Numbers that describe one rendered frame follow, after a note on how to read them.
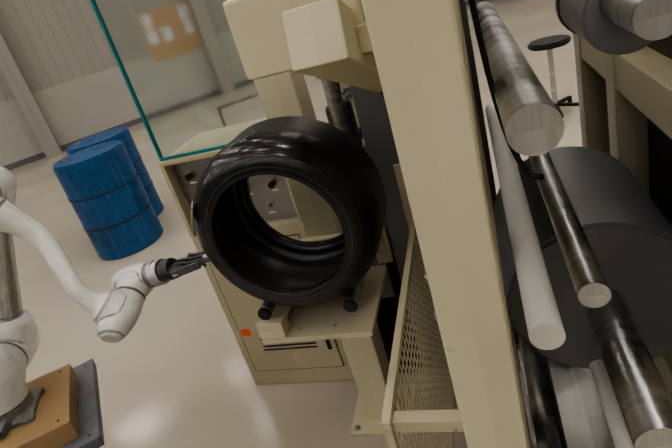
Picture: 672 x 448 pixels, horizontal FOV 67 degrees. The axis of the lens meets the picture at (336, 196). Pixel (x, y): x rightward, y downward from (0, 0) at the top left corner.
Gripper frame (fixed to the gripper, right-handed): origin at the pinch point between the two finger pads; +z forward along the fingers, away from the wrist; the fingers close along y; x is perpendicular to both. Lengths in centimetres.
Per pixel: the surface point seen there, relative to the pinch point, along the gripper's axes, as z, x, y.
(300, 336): 21.3, 29.8, -10.3
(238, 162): 30.9, -29.3, -11.3
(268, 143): 40, -31, -8
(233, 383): -71, 98, 54
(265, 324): 12.2, 22.6, -10.5
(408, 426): 65, 19, -59
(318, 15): 76, -55, -45
